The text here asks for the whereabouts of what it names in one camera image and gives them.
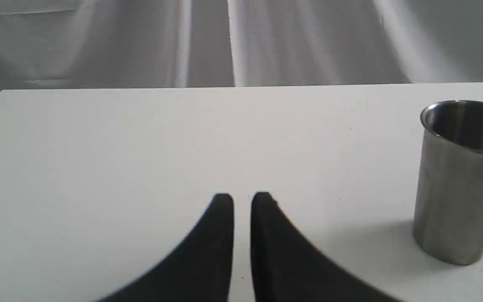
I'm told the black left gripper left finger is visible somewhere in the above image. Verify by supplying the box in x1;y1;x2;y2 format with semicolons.
102;193;234;302

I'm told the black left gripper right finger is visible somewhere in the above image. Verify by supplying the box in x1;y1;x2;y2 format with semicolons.
250;192;395;302

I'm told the stainless steel cup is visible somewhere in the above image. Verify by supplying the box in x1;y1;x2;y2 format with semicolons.
413;100;483;266

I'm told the grey fabric backdrop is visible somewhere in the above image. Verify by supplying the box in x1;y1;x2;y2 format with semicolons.
0;0;483;91

